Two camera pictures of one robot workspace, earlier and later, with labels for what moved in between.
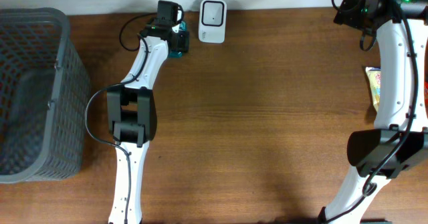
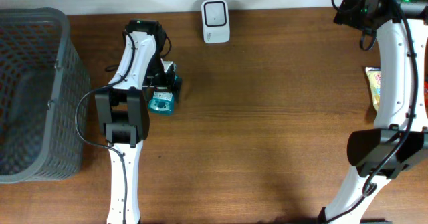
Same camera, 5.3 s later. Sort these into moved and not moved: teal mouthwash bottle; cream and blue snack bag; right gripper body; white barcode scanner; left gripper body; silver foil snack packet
Moved: left gripper body; teal mouthwash bottle
Not moved: silver foil snack packet; right gripper body; white barcode scanner; cream and blue snack bag
